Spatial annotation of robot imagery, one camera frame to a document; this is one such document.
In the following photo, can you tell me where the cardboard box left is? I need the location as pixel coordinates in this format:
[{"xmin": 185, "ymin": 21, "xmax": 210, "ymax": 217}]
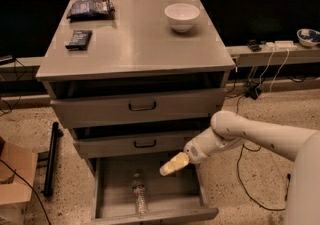
[{"xmin": 0, "ymin": 138, "xmax": 38, "ymax": 225}]

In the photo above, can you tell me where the grey top drawer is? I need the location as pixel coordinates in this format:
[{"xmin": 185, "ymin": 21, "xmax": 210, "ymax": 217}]
[{"xmin": 51, "ymin": 88, "xmax": 226, "ymax": 129}]

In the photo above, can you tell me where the black cable on floor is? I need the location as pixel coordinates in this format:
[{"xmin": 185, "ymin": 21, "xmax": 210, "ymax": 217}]
[{"xmin": 233, "ymin": 93, "xmax": 292, "ymax": 212}]

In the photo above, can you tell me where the black tube on floor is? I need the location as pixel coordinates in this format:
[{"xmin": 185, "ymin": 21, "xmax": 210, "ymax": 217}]
[{"xmin": 43, "ymin": 122, "xmax": 63, "ymax": 197}]

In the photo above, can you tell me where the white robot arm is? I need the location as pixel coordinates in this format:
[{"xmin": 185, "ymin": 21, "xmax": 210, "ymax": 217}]
[{"xmin": 160, "ymin": 110, "xmax": 320, "ymax": 225}]

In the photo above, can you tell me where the white ceramic bowl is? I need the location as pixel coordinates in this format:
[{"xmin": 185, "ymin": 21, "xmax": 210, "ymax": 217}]
[{"xmin": 164, "ymin": 3, "xmax": 200, "ymax": 32}]

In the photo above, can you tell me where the white power strip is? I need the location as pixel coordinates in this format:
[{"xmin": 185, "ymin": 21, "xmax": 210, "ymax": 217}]
[{"xmin": 265, "ymin": 40, "xmax": 297, "ymax": 50}]

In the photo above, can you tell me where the small black device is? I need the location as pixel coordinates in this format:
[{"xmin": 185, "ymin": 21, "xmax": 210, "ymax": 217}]
[{"xmin": 247, "ymin": 40, "xmax": 261, "ymax": 52}]

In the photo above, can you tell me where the grey middle drawer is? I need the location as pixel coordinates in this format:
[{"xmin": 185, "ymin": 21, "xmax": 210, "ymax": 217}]
[{"xmin": 73, "ymin": 130, "xmax": 202, "ymax": 159}]

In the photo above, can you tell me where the grey drawer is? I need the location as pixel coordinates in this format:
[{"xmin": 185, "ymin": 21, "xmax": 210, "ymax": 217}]
[
  {"xmin": 84, "ymin": 152, "xmax": 218, "ymax": 225},
  {"xmin": 51, "ymin": 88, "xmax": 226, "ymax": 129},
  {"xmin": 73, "ymin": 130, "xmax": 202, "ymax": 159}
]

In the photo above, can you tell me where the blue chip bag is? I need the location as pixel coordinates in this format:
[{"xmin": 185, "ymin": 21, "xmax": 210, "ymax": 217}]
[{"xmin": 67, "ymin": 0, "xmax": 115, "ymax": 20}]

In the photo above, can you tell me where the black cable over box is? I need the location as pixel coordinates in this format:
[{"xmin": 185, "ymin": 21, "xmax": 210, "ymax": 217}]
[{"xmin": 0, "ymin": 158, "xmax": 53, "ymax": 225}]

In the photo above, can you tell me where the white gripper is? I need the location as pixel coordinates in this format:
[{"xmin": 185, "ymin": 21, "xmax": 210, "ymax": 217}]
[{"xmin": 159, "ymin": 128, "xmax": 244, "ymax": 176}]

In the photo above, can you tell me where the grey bottom drawer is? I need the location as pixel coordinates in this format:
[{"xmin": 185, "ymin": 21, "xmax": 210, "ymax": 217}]
[{"xmin": 84, "ymin": 152, "xmax": 218, "ymax": 225}]

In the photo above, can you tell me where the grey drawer cabinet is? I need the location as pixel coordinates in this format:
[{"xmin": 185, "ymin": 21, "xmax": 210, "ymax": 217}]
[{"xmin": 35, "ymin": 0, "xmax": 236, "ymax": 170}]

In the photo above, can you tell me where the black power adapter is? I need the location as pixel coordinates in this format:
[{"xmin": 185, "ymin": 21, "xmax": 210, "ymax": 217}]
[{"xmin": 245, "ymin": 87, "xmax": 262, "ymax": 100}]

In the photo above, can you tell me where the small dark snack packet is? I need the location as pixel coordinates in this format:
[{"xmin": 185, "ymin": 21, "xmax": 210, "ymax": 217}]
[{"xmin": 66, "ymin": 30, "xmax": 92, "ymax": 50}]

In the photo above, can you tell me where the clear plastic water bottle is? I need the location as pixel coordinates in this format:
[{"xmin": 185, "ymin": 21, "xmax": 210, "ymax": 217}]
[{"xmin": 131, "ymin": 172, "xmax": 148, "ymax": 217}]

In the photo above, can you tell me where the blue white patterned bowl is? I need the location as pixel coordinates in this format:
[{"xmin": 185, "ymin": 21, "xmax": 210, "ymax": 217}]
[{"xmin": 297, "ymin": 29, "xmax": 320, "ymax": 47}]

